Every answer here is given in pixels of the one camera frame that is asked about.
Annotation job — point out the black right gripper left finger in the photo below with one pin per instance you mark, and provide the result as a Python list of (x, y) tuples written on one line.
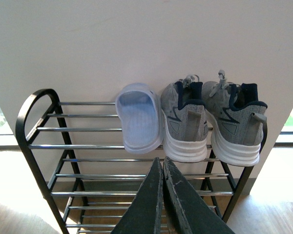
[(144, 214)]

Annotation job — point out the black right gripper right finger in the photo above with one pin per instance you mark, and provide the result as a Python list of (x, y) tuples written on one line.
[(186, 211)]

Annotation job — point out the grey knit sneaker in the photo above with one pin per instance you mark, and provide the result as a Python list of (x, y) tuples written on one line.
[(186, 127), (237, 117)]

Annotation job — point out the light blue slide slipper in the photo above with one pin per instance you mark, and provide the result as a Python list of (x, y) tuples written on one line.
[(139, 110)]

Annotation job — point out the black metal shoe rack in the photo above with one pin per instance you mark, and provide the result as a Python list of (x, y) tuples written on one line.
[(89, 180)]

